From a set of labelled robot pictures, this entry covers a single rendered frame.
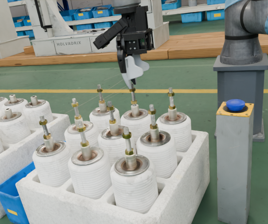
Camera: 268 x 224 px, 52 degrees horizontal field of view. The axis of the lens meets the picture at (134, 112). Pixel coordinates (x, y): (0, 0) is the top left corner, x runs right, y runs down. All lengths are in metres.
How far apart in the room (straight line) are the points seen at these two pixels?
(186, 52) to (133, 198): 2.06
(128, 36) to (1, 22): 3.22
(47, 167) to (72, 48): 2.45
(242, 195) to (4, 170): 0.69
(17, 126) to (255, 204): 0.77
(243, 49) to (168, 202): 0.65
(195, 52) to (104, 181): 2.01
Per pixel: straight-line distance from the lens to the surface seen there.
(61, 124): 1.09
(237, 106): 0.64
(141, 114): 0.81
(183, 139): 0.75
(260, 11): 0.96
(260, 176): 0.98
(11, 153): 0.96
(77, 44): 3.03
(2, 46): 3.80
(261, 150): 1.12
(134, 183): 0.56
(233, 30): 1.07
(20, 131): 1.00
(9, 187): 0.94
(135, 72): 0.74
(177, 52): 2.55
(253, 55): 1.09
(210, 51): 2.50
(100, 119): 0.84
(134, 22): 0.73
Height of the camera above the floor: 0.58
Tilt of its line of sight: 23 degrees down
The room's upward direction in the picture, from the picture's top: 8 degrees counter-clockwise
